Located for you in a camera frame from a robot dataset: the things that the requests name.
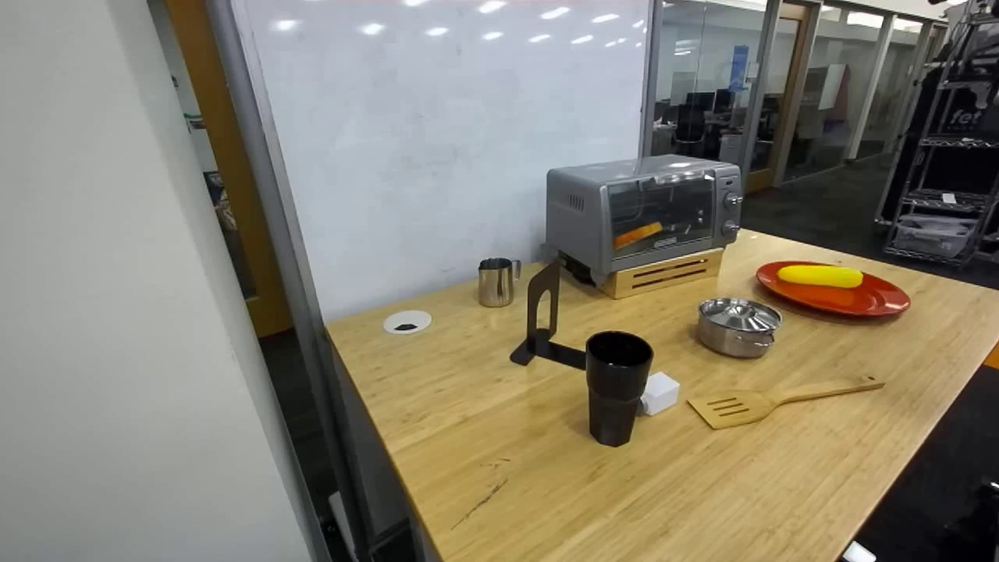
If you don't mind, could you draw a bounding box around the wooden slotted spatula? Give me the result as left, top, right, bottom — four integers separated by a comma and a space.
689, 373, 882, 431

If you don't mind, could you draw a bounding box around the red plate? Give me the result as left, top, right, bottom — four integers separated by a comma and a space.
754, 262, 913, 317

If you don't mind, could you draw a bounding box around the small steel cup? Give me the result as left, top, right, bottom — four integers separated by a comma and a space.
478, 256, 520, 309

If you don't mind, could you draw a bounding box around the white table grommet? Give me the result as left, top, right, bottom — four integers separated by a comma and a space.
380, 309, 430, 336

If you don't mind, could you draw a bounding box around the silver toaster oven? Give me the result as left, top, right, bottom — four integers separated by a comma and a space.
546, 154, 742, 283

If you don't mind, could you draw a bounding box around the black plastic cup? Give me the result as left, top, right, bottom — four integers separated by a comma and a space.
586, 332, 653, 445

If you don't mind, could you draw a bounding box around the whiteboard panel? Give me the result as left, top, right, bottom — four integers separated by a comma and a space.
208, 0, 653, 317

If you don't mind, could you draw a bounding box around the small white box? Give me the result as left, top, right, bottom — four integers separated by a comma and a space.
641, 372, 679, 414

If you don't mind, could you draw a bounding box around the wooden slatted stand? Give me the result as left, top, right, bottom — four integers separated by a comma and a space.
604, 248, 722, 298

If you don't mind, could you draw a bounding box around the small steel pot with lid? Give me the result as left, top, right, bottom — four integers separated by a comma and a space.
696, 297, 780, 359

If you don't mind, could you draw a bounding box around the yellow toy corn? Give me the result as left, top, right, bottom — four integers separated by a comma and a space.
776, 265, 865, 289

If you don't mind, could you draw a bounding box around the black metal shelving rack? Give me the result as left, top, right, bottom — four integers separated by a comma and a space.
873, 0, 999, 269

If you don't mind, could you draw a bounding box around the black metal bracket stand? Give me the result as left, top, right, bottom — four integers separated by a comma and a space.
509, 262, 585, 368

